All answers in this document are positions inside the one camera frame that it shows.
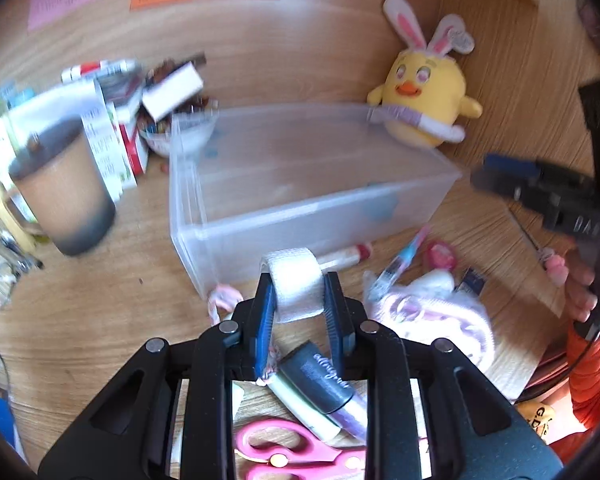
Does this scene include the clear plastic storage box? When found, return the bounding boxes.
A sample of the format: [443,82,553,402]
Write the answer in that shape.
[169,103,460,296]

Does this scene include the braided pink cord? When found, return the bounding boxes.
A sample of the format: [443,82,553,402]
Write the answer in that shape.
[206,284,244,326]

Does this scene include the white rectangular box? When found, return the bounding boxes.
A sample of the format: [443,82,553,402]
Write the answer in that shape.
[142,62,204,122]

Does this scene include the dark blue small box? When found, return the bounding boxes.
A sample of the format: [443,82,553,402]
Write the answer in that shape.
[456,268,486,297]

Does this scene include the cream tube with red band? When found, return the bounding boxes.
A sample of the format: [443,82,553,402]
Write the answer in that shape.
[316,243,373,273]

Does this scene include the white bowl of beads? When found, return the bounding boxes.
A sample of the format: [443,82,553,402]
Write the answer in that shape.
[136,96,219,158]

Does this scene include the white tape roll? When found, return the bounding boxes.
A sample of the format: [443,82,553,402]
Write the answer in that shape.
[261,247,324,324]

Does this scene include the brown lidded mug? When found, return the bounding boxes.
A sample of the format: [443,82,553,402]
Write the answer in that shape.
[8,116,116,257]

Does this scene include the pink rope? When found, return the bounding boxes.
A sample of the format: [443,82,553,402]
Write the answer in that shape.
[364,268,496,373]

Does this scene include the pink round jar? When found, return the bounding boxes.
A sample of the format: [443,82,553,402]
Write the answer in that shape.
[424,240,457,272]

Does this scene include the person's right hand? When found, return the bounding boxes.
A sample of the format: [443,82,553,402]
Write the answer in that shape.
[544,248,597,322]

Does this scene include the eyeglasses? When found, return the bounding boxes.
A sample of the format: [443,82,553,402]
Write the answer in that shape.
[0,230,45,274]

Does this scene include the yellow chick plush toy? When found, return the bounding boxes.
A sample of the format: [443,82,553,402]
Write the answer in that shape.
[366,0,482,148]

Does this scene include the stack of books and papers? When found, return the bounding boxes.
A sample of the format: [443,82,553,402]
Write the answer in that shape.
[0,79,136,200]

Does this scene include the green white tube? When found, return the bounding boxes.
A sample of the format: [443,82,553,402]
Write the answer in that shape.
[266,373,340,443]

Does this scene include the black capped purple tube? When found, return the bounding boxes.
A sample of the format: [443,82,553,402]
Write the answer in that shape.
[278,340,367,443]

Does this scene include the pink scissors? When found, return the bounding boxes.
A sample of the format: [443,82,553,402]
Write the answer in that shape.
[234,418,366,480]

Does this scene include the red white marker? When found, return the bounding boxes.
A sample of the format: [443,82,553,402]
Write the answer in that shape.
[60,60,140,84]

